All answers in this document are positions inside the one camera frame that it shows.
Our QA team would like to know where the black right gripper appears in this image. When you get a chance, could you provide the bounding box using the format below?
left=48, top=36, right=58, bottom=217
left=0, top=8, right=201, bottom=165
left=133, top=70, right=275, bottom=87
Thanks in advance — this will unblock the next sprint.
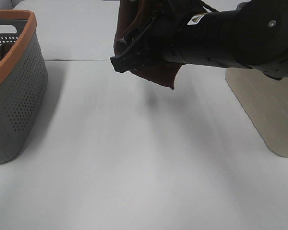
left=109, top=0, right=183, bottom=73

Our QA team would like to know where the brown towel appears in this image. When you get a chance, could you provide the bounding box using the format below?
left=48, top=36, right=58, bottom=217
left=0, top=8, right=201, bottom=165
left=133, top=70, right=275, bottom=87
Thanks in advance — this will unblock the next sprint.
left=113, top=0, right=208, bottom=90

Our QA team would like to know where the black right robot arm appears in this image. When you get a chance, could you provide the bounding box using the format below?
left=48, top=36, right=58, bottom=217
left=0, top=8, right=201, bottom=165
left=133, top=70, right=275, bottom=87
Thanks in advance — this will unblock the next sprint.
left=110, top=0, right=288, bottom=80

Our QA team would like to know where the beige basket with grey rim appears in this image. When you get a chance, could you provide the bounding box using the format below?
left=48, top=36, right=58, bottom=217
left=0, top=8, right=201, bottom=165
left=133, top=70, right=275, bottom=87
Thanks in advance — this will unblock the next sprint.
left=224, top=2, right=288, bottom=158

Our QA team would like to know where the grey basket with orange rim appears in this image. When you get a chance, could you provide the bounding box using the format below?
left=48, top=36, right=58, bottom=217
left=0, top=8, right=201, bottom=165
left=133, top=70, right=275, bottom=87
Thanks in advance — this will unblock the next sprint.
left=0, top=10, right=48, bottom=164

